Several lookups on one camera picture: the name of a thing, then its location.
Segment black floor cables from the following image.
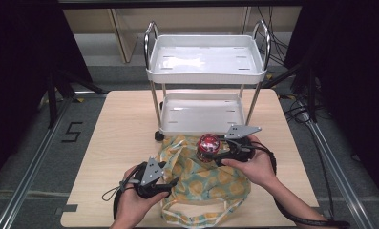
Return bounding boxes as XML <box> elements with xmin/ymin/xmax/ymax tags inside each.
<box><xmin>280</xmin><ymin>91</ymin><xmax>333</xmax><ymax>126</ymax></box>

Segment black tape strip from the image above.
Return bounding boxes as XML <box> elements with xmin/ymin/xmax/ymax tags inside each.
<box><xmin>54</xmin><ymin>203</ymin><xmax>79</xmax><ymax>216</ymax></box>

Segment black metal frame bar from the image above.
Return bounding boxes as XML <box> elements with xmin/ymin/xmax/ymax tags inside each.
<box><xmin>57</xmin><ymin>0</ymin><xmax>305</xmax><ymax>10</ymax></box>

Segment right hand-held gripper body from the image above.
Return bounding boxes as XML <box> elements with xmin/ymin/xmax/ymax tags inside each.
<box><xmin>220</xmin><ymin>124</ymin><xmax>263</xmax><ymax>167</ymax></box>

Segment black curtain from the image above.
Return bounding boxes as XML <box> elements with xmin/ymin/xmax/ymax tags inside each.
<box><xmin>0</xmin><ymin>0</ymin><xmax>94</xmax><ymax>189</ymax></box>
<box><xmin>284</xmin><ymin>0</ymin><xmax>379</xmax><ymax>199</ymax></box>

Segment white two-tier cart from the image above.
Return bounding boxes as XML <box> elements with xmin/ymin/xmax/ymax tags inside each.
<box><xmin>143</xmin><ymin>19</ymin><xmax>272</xmax><ymax>143</ymax></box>

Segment left hand-held gripper cable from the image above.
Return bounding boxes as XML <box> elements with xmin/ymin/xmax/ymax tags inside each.
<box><xmin>101</xmin><ymin>161</ymin><xmax>147</xmax><ymax>221</ymax></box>

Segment red metal can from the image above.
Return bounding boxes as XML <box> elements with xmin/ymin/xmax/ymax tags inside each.
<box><xmin>195</xmin><ymin>133</ymin><xmax>221</xmax><ymax>163</ymax></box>

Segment beige wooden cabinet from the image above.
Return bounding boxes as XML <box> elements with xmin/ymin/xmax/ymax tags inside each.
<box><xmin>62</xmin><ymin>7</ymin><xmax>304</xmax><ymax>65</ymax></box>

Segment black cable bundle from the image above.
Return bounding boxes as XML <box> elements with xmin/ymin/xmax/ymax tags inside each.
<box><xmin>256</xmin><ymin>6</ymin><xmax>290</xmax><ymax>67</ymax></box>

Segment black tripod stand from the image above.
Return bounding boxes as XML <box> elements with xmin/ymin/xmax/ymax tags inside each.
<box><xmin>263</xmin><ymin>59</ymin><xmax>319</xmax><ymax>124</ymax></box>
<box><xmin>46</xmin><ymin>67</ymin><xmax>107</xmax><ymax>129</ymax></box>

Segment person's right hand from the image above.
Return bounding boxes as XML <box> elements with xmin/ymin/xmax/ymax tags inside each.
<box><xmin>221</xmin><ymin>135</ymin><xmax>280</xmax><ymax>193</ymax></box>

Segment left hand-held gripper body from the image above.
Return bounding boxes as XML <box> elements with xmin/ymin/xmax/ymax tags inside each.
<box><xmin>134</xmin><ymin>156</ymin><xmax>171</xmax><ymax>200</ymax></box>

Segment orange print cloth bag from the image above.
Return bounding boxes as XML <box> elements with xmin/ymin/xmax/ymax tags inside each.
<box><xmin>155</xmin><ymin>135</ymin><xmax>253</xmax><ymax>228</ymax></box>

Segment silver metal floor rail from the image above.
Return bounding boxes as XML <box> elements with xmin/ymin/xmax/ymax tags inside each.
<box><xmin>0</xmin><ymin>91</ymin><xmax>109</xmax><ymax>229</ymax></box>
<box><xmin>300</xmin><ymin>103</ymin><xmax>375</xmax><ymax>229</ymax></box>

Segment person's left hand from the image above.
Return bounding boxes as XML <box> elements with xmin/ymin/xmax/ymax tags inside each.
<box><xmin>114</xmin><ymin>164</ymin><xmax>171</xmax><ymax>225</ymax></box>

